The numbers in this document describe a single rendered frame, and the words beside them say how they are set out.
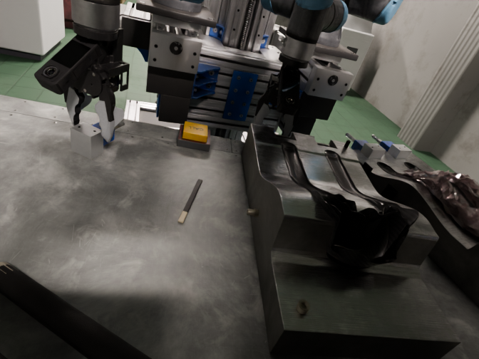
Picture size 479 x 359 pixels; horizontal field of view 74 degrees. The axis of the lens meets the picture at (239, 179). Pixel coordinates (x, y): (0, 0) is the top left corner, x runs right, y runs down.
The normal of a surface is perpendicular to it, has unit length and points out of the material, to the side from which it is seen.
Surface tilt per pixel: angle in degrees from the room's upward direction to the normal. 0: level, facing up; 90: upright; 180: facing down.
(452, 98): 90
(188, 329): 0
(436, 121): 90
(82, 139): 90
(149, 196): 0
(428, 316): 0
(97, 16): 90
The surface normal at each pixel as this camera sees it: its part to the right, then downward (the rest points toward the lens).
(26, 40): 0.15, 0.60
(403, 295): 0.25, -0.79
